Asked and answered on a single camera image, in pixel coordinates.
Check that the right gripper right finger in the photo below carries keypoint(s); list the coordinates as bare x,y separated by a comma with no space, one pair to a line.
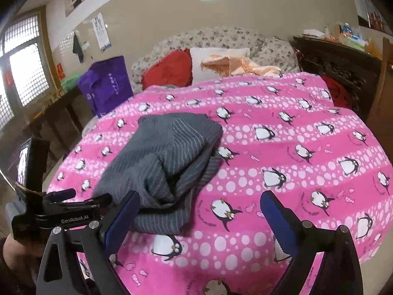
339,271

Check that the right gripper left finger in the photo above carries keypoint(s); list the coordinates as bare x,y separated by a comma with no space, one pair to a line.
60,271

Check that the grey pinstriped suit jacket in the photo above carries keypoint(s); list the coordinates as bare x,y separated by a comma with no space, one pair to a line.
168,160

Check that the person's left hand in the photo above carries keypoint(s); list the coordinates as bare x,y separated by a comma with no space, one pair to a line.
16,253

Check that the dark wooden side table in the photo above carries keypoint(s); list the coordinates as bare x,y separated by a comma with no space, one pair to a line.
61,123

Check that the lattice window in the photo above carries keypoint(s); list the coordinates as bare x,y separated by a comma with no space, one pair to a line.
27,76

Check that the purple fabric tote bag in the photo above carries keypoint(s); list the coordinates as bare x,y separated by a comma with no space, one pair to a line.
106,85

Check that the pink penguin print blanket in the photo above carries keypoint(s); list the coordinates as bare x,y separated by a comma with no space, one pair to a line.
284,135

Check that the dark cloth on hook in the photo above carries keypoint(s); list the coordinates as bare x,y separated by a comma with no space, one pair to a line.
77,49

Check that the red heart-shaped pillow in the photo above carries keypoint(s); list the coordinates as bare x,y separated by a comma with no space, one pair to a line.
173,69

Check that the dark carved wooden cabinet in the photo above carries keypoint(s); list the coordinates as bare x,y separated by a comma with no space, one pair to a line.
356,71

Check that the white pillow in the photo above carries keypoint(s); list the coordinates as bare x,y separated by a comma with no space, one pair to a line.
202,58

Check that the floral print quilt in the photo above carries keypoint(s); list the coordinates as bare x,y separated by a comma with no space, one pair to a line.
264,50

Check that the wall calendar poster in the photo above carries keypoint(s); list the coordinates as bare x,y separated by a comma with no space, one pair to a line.
101,34

